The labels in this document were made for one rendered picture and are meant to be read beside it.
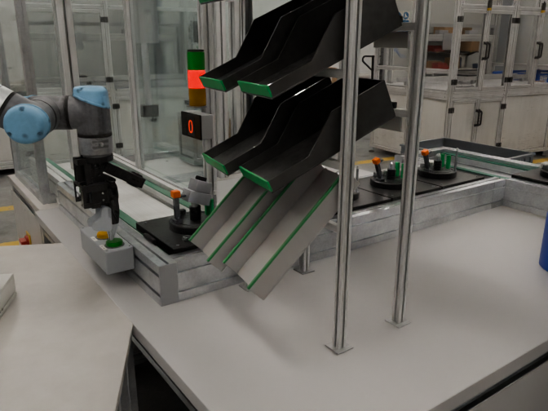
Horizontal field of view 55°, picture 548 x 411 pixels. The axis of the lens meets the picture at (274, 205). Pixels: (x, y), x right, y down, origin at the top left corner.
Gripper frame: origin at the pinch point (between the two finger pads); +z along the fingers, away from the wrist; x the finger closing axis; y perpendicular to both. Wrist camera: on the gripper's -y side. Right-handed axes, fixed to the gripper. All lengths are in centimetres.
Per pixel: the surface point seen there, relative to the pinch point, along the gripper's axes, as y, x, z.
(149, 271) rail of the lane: -3.6, 12.8, 5.9
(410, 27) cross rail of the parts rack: -42, 52, -48
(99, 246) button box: 3.4, -1.4, 3.0
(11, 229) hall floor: -19, -323, 99
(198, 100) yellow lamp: -32.3, -15.3, -28.9
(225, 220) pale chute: -18.3, 22.9, -6.5
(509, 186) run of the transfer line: -139, 19, 5
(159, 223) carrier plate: -14.5, -6.3, 1.8
